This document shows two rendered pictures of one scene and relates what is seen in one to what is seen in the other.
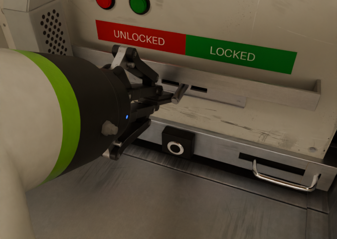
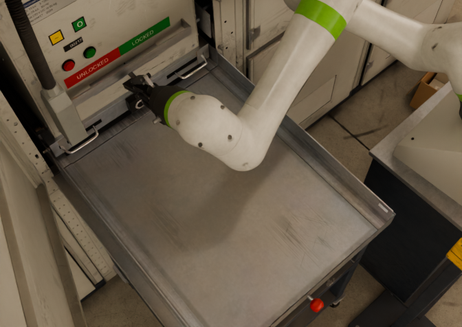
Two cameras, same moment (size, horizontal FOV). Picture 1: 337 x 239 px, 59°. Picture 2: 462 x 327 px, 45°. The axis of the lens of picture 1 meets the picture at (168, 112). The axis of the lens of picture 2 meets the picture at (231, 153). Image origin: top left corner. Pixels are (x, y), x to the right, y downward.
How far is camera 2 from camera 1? 1.13 m
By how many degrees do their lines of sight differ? 43
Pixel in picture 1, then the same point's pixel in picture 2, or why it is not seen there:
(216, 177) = not seen: hidden behind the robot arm
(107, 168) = (119, 149)
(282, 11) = (156, 7)
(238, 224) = not seen: hidden behind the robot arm
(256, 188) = (184, 84)
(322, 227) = (221, 73)
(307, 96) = (187, 30)
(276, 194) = (194, 78)
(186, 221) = not seen: hidden behind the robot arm
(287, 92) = (179, 35)
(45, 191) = (114, 185)
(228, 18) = (135, 25)
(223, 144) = (157, 79)
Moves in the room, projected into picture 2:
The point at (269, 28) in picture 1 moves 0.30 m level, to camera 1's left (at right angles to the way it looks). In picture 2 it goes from (153, 16) to (84, 102)
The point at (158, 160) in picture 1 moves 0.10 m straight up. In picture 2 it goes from (132, 120) to (126, 99)
